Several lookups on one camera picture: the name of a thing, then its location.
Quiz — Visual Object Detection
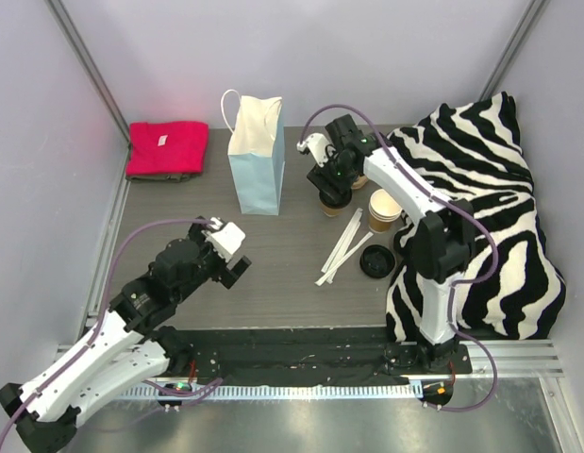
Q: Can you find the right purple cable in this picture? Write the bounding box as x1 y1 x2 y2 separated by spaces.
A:
300 103 500 415

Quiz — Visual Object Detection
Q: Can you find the light blue paper bag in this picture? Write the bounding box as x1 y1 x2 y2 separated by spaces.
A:
220 89 285 216

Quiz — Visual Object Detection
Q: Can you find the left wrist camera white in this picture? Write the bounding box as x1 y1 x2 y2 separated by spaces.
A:
206 217 246 262

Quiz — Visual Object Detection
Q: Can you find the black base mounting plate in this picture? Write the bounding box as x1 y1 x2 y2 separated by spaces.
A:
163 327 473 388

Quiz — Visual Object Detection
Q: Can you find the stack of black lids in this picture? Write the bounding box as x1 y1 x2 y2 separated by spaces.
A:
359 244 396 279

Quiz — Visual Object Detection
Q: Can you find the stack of paper cups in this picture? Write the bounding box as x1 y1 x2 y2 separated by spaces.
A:
368 189 403 233

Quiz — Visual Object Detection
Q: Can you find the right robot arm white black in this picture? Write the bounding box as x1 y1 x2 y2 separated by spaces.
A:
296 115 475 373

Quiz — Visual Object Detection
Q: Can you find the white slotted cable duct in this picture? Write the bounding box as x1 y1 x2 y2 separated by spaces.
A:
121 382 425 402

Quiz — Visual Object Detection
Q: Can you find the zebra pattern blanket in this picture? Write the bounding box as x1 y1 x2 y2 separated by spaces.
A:
387 92 567 341

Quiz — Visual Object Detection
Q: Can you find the black coffee cup lid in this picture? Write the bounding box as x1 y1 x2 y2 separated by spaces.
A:
319 191 352 210

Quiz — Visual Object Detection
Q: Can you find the corner metal post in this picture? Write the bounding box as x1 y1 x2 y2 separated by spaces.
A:
478 0 550 100
44 0 130 143

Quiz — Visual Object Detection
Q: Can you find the purple cable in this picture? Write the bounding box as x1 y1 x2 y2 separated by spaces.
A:
300 103 500 415
0 216 226 445

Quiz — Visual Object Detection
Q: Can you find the brown cardboard cup carrier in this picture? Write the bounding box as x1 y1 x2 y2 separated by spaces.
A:
351 175 369 191

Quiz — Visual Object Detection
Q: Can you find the left corner metal post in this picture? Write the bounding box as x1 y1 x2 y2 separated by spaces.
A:
44 0 130 143

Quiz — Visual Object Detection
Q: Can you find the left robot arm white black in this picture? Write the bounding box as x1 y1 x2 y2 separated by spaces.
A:
0 217 251 452

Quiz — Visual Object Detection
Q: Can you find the right corner metal post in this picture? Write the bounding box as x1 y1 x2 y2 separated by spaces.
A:
478 0 550 100

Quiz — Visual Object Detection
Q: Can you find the aluminium frame rail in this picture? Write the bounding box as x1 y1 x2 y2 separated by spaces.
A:
459 340 564 378

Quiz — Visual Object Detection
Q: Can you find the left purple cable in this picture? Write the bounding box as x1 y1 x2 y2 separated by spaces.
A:
0 216 226 445

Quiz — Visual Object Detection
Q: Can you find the brown paper coffee cup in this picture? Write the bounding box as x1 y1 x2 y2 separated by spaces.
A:
320 201 347 218

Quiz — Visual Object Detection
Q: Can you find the red folded cloth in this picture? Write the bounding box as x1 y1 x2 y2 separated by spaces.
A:
125 121 209 177

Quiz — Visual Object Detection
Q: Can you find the olive cloth under red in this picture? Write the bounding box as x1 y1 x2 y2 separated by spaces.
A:
125 174 199 183

